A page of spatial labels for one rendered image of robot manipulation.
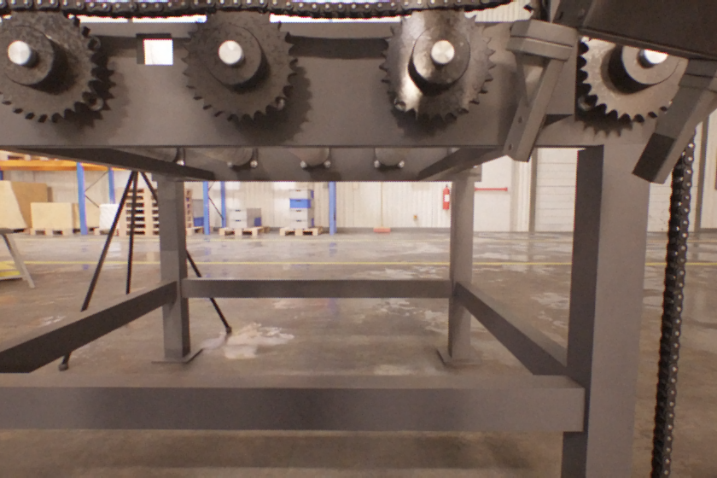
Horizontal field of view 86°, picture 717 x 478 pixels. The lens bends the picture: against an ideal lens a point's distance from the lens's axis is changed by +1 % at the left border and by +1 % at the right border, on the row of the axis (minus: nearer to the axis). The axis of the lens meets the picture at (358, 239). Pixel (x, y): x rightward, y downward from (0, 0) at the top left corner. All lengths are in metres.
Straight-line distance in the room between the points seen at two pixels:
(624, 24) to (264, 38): 0.46
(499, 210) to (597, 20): 9.89
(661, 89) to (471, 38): 0.29
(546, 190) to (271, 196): 6.86
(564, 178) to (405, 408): 10.29
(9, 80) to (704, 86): 0.85
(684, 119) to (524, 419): 0.52
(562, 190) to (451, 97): 10.23
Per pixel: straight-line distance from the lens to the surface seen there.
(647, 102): 0.74
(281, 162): 1.62
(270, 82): 0.63
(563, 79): 0.66
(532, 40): 0.34
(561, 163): 10.84
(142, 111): 0.75
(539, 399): 0.77
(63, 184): 12.22
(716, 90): 0.44
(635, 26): 0.37
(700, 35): 0.40
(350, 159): 1.59
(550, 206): 10.68
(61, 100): 0.76
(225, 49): 0.62
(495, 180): 10.18
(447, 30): 0.63
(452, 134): 0.66
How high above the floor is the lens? 0.65
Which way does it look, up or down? 5 degrees down
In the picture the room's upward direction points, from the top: straight up
